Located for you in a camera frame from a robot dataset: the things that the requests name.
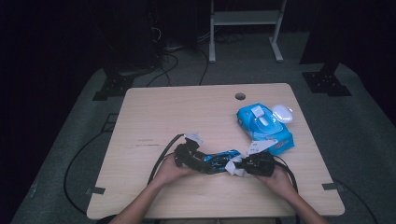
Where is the grey tape strip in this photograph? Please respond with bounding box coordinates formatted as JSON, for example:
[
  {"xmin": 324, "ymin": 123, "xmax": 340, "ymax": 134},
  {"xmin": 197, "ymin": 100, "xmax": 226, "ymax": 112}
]
[
  {"xmin": 321, "ymin": 182, "xmax": 345, "ymax": 191},
  {"xmin": 85, "ymin": 186, "xmax": 106, "ymax": 196}
]

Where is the person's left hand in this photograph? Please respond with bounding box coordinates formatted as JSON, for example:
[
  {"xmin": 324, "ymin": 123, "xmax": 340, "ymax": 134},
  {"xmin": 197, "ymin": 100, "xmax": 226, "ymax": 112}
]
[{"xmin": 152, "ymin": 153, "xmax": 200, "ymax": 189}]

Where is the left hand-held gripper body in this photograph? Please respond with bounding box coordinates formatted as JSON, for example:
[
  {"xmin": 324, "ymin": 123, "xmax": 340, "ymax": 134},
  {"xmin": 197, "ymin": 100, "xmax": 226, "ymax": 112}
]
[{"xmin": 173, "ymin": 133, "xmax": 208, "ymax": 173}]

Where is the blue toy car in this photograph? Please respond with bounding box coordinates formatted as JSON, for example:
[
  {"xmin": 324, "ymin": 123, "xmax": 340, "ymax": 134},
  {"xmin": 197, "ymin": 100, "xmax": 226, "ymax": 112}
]
[{"xmin": 202, "ymin": 149, "xmax": 243, "ymax": 174}]

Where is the black floor cable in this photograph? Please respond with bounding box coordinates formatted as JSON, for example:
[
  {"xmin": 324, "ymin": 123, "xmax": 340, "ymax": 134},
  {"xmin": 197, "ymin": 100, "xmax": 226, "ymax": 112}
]
[
  {"xmin": 198, "ymin": 48, "xmax": 210, "ymax": 87},
  {"xmin": 146, "ymin": 52, "xmax": 180, "ymax": 88},
  {"xmin": 64, "ymin": 132, "xmax": 120, "ymax": 216},
  {"xmin": 331, "ymin": 176, "xmax": 379, "ymax": 224}
]

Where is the clear oval plastic lid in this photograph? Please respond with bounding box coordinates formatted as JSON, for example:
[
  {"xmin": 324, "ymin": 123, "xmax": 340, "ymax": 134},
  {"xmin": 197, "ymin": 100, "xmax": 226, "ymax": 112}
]
[{"xmin": 271, "ymin": 105, "xmax": 294, "ymax": 124}]

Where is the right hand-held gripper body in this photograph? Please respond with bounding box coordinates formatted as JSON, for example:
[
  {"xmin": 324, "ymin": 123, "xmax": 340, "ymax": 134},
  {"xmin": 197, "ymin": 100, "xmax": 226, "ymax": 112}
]
[{"xmin": 242, "ymin": 139, "xmax": 278, "ymax": 176}]

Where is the white wet wipe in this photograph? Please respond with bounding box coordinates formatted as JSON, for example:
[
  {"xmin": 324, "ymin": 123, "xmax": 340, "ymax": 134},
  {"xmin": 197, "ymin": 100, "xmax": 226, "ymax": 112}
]
[{"xmin": 224, "ymin": 156, "xmax": 250, "ymax": 177}]

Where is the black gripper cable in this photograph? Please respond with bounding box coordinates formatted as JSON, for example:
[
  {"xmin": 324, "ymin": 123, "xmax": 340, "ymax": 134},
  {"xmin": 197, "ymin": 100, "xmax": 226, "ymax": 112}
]
[
  {"xmin": 148, "ymin": 133, "xmax": 185, "ymax": 185},
  {"xmin": 274, "ymin": 155, "xmax": 299, "ymax": 194}
]

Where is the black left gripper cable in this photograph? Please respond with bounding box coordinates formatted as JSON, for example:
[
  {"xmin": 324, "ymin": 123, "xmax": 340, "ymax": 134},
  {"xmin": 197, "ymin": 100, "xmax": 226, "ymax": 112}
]
[{"xmin": 148, "ymin": 133, "xmax": 185, "ymax": 185}]

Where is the black stand base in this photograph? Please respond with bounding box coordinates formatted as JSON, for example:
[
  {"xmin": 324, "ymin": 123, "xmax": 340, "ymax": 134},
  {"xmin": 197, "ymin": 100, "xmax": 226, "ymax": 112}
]
[
  {"xmin": 302, "ymin": 62, "xmax": 353, "ymax": 97},
  {"xmin": 92, "ymin": 66, "xmax": 135, "ymax": 102}
]

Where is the white metal stand frame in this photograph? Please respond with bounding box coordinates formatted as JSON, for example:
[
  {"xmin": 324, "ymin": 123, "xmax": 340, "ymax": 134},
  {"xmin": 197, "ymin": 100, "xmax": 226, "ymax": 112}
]
[{"xmin": 208, "ymin": 0, "xmax": 288, "ymax": 64}]

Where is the blue wet wipes pack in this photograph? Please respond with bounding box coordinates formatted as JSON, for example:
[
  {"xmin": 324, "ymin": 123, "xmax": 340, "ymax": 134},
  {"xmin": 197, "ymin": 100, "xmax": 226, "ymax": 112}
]
[{"xmin": 236, "ymin": 103, "xmax": 295, "ymax": 156}]

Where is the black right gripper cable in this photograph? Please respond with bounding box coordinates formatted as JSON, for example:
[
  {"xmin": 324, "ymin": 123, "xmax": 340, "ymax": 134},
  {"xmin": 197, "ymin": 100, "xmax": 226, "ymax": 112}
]
[{"xmin": 274, "ymin": 155, "xmax": 299, "ymax": 194}]

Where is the person's right hand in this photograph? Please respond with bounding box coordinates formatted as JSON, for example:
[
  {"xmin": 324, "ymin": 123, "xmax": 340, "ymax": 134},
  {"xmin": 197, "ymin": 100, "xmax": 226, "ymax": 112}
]
[{"xmin": 253, "ymin": 167, "xmax": 297, "ymax": 203}]

